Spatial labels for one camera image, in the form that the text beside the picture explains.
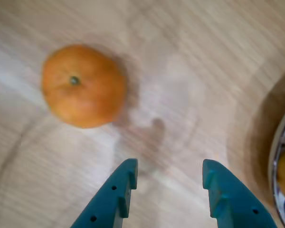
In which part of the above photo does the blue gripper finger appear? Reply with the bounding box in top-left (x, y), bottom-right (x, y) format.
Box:
top-left (70, 158), bottom-right (139, 228)
top-left (202, 159), bottom-right (278, 228)

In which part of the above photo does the orange with green stem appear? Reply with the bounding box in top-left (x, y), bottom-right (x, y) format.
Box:
top-left (41, 44), bottom-right (128, 129)

